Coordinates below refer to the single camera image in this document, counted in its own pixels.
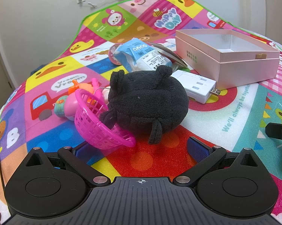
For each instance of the pink toy figure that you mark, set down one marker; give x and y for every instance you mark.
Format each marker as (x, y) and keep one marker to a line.
(69, 107)

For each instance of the pink cardboard box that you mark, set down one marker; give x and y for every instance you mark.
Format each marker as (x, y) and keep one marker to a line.
(237, 70)

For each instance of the black plush toy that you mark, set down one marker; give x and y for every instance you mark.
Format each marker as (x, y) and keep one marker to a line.
(150, 103)

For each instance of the blue and white packet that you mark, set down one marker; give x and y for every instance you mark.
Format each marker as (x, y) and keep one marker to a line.
(145, 56)

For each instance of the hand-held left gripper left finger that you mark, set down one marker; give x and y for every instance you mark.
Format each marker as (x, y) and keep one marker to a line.
(81, 150)

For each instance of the white power adapter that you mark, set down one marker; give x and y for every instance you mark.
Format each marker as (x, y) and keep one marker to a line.
(197, 86)

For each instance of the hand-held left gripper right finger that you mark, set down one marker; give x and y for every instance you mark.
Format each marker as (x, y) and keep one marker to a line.
(197, 150)

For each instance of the dark plastic packet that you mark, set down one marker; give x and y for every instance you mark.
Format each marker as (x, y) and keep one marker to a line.
(176, 57)

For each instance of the colourful cartoon play mat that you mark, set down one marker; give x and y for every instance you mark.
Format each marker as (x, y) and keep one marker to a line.
(155, 159)

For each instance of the dark blue cloth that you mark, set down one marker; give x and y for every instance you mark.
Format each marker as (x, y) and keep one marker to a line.
(36, 69)

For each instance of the pink plastic basket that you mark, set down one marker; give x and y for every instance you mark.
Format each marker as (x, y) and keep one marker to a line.
(89, 126)

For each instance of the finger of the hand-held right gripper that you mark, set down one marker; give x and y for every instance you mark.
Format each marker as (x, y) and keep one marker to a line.
(279, 131)

